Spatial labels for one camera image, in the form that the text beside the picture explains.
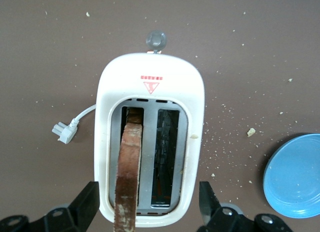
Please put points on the brown bread slice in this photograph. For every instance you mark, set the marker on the brown bread slice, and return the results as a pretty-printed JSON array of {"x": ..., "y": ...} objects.
[{"x": 128, "y": 167}]

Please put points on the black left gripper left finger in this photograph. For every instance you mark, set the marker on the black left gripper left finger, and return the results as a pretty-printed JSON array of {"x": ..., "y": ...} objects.
[{"x": 75, "y": 212}]

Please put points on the blue plate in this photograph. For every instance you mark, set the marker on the blue plate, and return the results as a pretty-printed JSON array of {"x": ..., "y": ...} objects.
[{"x": 295, "y": 177}]

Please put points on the white toaster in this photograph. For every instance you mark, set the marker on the white toaster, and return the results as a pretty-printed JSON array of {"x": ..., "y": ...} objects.
[{"x": 150, "y": 69}]

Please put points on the bread crumb chunk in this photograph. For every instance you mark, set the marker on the bread crumb chunk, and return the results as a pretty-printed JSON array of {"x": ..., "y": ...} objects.
[{"x": 251, "y": 132}]

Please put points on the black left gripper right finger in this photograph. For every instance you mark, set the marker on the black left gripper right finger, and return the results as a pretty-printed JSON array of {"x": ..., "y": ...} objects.
[{"x": 225, "y": 219}]

